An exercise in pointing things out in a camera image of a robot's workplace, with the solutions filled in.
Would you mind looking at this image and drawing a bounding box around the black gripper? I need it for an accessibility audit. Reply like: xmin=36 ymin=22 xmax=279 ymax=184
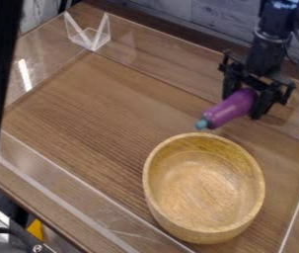
xmin=218 ymin=50 xmax=296 ymax=120

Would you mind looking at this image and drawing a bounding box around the purple toy eggplant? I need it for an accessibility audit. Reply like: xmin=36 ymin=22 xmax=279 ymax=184
xmin=195 ymin=88 xmax=256 ymax=130

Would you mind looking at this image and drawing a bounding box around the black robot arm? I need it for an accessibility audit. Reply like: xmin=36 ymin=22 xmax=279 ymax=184
xmin=219 ymin=0 xmax=299 ymax=121

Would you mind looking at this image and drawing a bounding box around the brown wooden bowl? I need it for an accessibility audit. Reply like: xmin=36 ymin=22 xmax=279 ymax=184
xmin=143 ymin=132 xmax=264 ymax=244

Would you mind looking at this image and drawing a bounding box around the yellow tag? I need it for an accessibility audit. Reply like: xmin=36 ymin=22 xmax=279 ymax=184
xmin=26 ymin=219 xmax=44 ymax=241

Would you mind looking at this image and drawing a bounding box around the clear acrylic corner bracket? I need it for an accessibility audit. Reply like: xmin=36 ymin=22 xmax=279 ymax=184
xmin=63 ymin=12 xmax=111 ymax=51

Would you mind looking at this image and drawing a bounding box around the clear acrylic front wall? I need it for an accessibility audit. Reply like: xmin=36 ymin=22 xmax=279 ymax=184
xmin=0 ymin=132 xmax=195 ymax=253

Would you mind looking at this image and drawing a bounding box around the black cable loop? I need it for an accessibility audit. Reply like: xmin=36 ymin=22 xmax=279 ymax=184
xmin=0 ymin=226 xmax=37 ymax=253

